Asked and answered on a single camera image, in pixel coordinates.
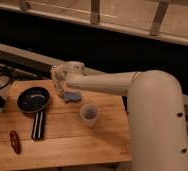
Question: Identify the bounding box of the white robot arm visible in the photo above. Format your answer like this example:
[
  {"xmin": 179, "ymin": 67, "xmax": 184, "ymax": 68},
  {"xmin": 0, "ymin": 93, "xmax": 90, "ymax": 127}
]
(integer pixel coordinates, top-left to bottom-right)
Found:
[{"xmin": 51, "ymin": 61, "xmax": 188, "ymax": 171}]

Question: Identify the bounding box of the translucent plastic cup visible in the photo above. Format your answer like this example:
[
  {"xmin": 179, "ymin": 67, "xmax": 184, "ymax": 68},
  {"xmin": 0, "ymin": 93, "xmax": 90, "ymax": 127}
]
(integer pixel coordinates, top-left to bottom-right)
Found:
[{"xmin": 80, "ymin": 103, "xmax": 99, "ymax": 128}]

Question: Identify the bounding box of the wooden rail frame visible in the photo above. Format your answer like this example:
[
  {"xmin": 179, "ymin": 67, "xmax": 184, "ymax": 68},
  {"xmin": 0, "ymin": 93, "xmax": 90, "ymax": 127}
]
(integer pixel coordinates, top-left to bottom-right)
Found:
[{"xmin": 0, "ymin": 0, "xmax": 188, "ymax": 46}]

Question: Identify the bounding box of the black frying pan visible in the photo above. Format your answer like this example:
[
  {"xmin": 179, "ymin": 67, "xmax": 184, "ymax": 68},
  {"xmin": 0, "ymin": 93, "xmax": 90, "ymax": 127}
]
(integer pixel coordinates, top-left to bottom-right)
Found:
[{"xmin": 17, "ymin": 87, "xmax": 50, "ymax": 141}]

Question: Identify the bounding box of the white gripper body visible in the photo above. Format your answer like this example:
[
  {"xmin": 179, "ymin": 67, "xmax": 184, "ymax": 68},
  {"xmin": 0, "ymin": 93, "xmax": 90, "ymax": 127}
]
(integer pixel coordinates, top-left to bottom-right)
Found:
[{"xmin": 50, "ymin": 66, "xmax": 66, "ymax": 97}]

